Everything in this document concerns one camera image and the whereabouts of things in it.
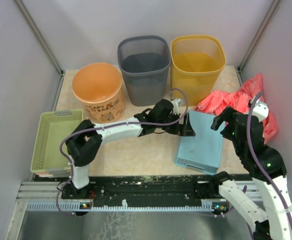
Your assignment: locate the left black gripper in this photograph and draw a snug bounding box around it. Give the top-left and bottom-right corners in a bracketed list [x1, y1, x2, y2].
[156, 110, 195, 136]

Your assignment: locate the blue plastic basket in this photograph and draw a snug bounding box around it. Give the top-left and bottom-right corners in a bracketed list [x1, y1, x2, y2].
[174, 110, 223, 175]

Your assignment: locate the yellow mesh bin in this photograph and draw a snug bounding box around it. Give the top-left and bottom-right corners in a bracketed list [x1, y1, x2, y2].
[170, 34, 226, 106]

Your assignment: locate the grey mesh bin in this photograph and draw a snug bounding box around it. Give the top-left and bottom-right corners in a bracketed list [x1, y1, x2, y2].
[117, 35, 171, 107]

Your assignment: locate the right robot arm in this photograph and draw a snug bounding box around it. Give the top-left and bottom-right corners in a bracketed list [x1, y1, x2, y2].
[195, 96, 292, 240]

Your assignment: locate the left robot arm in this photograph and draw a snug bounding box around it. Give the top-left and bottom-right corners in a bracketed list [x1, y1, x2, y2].
[62, 98, 196, 199]

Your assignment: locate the red plastic bag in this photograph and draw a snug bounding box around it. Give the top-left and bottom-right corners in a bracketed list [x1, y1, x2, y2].
[195, 73, 279, 143]

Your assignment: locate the orange capybara bucket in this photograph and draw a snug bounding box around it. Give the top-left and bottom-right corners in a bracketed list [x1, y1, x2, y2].
[72, 62, 126, 123]

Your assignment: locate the pink plastic basket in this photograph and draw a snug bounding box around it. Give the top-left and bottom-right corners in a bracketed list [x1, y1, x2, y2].
[36, 170, 71, 178]

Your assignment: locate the green plastic basket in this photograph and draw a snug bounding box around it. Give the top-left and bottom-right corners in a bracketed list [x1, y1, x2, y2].
[30, 109, 84, 174]

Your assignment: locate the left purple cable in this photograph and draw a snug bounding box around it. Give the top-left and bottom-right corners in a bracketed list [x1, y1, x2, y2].
[55, 87, 189, 217]

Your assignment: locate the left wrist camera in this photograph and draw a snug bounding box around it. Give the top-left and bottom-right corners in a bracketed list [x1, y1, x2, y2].
[170, 98, 184, 114]

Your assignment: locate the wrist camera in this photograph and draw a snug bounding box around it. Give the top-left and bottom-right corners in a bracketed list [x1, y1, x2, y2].
[170, 98, 184, 114]
[252, 100, 269, 122]

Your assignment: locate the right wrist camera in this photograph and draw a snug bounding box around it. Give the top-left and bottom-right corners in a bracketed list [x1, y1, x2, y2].
[252, 100, 269, 122]

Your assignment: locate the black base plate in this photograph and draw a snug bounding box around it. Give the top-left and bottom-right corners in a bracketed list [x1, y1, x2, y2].
[61, 175, 222, 208]

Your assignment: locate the grey cable duct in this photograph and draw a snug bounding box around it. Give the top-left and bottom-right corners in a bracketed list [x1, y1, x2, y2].
[25, 198, 231, 212]

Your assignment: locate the aluminium rail frame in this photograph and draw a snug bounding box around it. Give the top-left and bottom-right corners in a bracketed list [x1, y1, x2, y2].
[4, 181, 264, 240]

